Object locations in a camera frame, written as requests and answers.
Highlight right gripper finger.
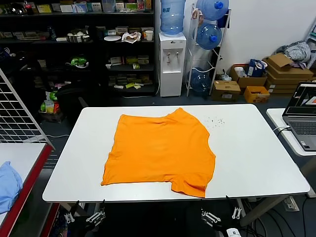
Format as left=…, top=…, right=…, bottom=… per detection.
left=200, top=206, right=222, bottom=229
left=225, top=195, right=241, bottom=220

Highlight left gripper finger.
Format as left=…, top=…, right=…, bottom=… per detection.
left=85, top=198, right=107, bottom=224
left=64, top=199, right=81, bottom=223

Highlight orange T-shirt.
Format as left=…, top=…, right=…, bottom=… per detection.
left=100, top=107, right=217, bottom=198

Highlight grey clothes pile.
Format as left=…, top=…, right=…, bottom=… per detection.
left=276, top=41, right=312, bottom=69

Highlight colourful printed bag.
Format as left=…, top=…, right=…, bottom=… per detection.
left=53, top=209, right=75, bottom=237

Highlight grey table leg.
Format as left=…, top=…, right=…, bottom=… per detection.
left=240, top=197, right=293, bottom=227

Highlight red-edged white table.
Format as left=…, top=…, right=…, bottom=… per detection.
left=0, top=142, right=55, bottom=237

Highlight light blue cloth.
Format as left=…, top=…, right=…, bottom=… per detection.
left=0, top=161, right=24, bottom=214

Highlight scattered dark crumbs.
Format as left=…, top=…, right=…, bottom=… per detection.
left=206, top=115, right=225, bottom=128

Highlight white side table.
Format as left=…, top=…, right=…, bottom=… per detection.
left=266, top=108, right=316, bottom=157

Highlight grey laptop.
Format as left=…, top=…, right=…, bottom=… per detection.
left=282, top=81, right=316, bottom=152

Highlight basket of green packages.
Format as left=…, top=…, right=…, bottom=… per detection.
left=39, top=90, right=64, bottom=123

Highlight black office chair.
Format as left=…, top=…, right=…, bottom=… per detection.
left=56, top=82, right=101, bottom=121

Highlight orange cardboard box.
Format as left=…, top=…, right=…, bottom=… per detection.
left=243, top=85, right=271, bottom=104

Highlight closed brown cardboard box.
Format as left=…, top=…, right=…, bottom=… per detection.
left=211, top=80, right=241, bottom=102

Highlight flat cardboard box stack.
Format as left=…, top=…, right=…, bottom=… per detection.
left=265, top=74, right=301, bottom=94

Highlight blue water jug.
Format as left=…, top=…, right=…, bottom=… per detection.
left=196, top=0, right=230, bottom=21
left=196, top=22, right=223, bottom=50
left=190, top=68, right=212, bottom=93

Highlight white container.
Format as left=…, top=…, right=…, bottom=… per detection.
left=234, top=66, right=247, bottom=78

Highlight white water dispenser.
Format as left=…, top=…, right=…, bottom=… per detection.
left=158, top=31, right=187, bottom=97

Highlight blue shopping bag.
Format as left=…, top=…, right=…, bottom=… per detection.
left=248, top=58, right=269, bottom=78

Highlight large open cardboard box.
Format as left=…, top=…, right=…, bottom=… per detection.
left=262, top=53, right=315, bottom=80

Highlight black shelving unit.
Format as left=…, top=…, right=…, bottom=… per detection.
left=0, top=0, right=157, bottom=98

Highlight metal bowl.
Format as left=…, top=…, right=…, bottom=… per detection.
left=66, top=28, right=90, bottom=43

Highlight white plastic bag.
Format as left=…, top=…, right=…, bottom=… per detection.
left=121, top=31, right=142, bottom=44

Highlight blue labelled water bottle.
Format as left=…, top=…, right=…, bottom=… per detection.
left=160, top=0, right=186, bottom=38

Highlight clear plastic container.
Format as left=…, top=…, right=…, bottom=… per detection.
left=102, top=0, right=117, bottom=12

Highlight cola bottle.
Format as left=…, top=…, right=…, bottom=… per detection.
left=24, top=0, right=35, bottom=14

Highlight white wire grid panel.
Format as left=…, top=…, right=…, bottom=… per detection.
left=0, top=68, right=54, bottom=149

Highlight white laptop cable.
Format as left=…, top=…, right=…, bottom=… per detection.
left=273, top=125, right=291, bottom=138

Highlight white wire bottle rack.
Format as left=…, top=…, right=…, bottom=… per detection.
left=185, top=4, right=232, bottom=97

